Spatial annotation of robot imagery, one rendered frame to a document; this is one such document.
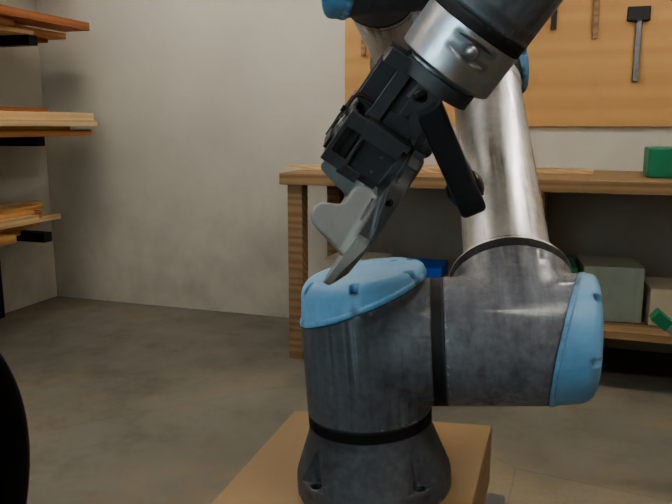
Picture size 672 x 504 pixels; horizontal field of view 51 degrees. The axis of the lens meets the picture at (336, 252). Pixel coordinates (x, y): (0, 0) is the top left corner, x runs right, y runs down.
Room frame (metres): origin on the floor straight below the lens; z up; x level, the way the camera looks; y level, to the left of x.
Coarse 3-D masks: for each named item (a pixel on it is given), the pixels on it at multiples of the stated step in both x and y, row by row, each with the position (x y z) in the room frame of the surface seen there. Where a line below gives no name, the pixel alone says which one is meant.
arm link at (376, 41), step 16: (336, 0) 0.71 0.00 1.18; (352, 0) 0.71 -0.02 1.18; (368, 0) 0.71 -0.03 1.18; (384, 0) 0.71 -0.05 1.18; (400, 0) 0.71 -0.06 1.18; (416, 0) 0.71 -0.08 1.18; (336, 16) 0.73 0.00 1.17; (352, 16) 0.74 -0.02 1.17; (368, 16) 0.74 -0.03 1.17; (384, 16) 0.74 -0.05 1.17; (400, 16) 0.77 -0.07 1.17; (416, 16) 0.84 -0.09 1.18; (368, 32) 0.83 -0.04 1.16; (384, 32) 0.82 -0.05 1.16; (400, 32) 0.84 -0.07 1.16; (368, 48) 0.98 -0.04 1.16; (384, 48) 0.91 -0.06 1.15
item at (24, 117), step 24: (0, 24) 3.41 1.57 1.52; (24, 24) 3.64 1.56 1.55; (48, 24) 3.64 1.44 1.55; (72, 24) 3.74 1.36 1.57; (0, 120) 3.20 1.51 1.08; (24, 120) 3.34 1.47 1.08; (48, 120) 3.49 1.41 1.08; (72, 120) 3.66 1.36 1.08; (96, 120) 3.84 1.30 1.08; (0, 144) 3.67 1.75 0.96; (24, 144) 3.62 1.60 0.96; (0, 216) 3.30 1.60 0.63; (24, 216) 3.42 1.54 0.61; (48, 216) 3.78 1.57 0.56; (0, 240) 3.22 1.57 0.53; (24, 240) 3.64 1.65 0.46; (48, 240) 3.63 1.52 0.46; (0, 264) 3.77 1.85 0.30; (0, 288) 3.75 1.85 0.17; (0, 312) 3.74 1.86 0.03
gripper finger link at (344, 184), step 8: (328, 168) 0.72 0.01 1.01; (328, 176) 0.73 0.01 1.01; (336, 176) 0.73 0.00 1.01; (336, 184) 0.74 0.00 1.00; (344, 184) 0.73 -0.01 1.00; (352, 184) 0.72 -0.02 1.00; (360, 184) 0.71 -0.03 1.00; (344, 192) 0.74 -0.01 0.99; (376, 192) 0.70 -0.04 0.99; (344, 200) 0.74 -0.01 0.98
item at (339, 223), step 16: (352, 192) 0.62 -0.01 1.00; (368, 192) 0.62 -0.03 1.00; (320, 208) 0.61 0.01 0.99; (336, 208) 0.61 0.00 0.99; (352, 208) 0.62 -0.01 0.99; (368, 208) 0.62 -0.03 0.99; (320, 224) 0.60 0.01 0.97; (336, 224) 0.61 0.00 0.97; (352, 224) 0.61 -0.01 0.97; (336, 240) 0.61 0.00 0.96; (352, 240) 0.60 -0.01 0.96; (368, 240) 0.60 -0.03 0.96; (352, 256) 0.60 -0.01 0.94; (336, 272) 0.61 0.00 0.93
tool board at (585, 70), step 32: (576, 0) 3.28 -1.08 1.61; (608, 0) 3.24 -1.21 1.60; (640, 0) 3.20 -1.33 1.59; (352, 32) 3.62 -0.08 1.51; (544, 32) 3.33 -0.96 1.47; (576, 32) 3.28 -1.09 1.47; (608, 32) 3.24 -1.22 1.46; (640, 32) 3.18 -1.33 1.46; (352, 64) 3.62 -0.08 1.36; (544, 64) 3.32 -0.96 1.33; (576, 64) 3.28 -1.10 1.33; (608, 64) 3.24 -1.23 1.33; (640, 64) 3.19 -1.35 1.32; (544, 96) 3.32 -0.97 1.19; (576, 96) 3.28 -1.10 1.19; (608, 96) 3.23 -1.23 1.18; (640, 96) 3.19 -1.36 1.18
